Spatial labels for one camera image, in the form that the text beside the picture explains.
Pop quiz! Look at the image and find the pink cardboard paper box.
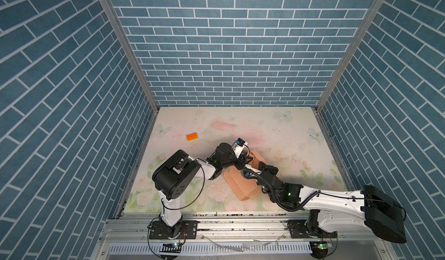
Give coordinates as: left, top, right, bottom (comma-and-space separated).
223, 149, 267, 201

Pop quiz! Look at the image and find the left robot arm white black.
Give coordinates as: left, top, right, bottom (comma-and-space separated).
152, 138, 252, 229

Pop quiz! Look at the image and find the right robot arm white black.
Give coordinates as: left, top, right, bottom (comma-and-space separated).
241, 168, 407, 244

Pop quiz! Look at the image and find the small orange tag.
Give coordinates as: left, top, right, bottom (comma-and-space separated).
186, 133, 198, 141

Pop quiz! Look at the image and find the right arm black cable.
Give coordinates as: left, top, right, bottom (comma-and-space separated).
243, 169, 321, 212

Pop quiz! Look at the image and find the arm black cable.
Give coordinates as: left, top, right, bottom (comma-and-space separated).
243, 169, 321, 212
159, 164, 206, 212

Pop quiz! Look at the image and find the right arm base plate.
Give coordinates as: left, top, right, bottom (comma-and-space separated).
287, 219, 337, 239

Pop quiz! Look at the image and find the aluminium front rail frame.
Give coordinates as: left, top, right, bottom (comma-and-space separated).
92, 212, 396, 260

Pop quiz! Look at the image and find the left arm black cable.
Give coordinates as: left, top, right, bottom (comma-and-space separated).
159, 164, 206, 212

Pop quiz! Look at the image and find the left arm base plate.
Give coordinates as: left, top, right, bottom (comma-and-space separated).
149, 219, 198, 240

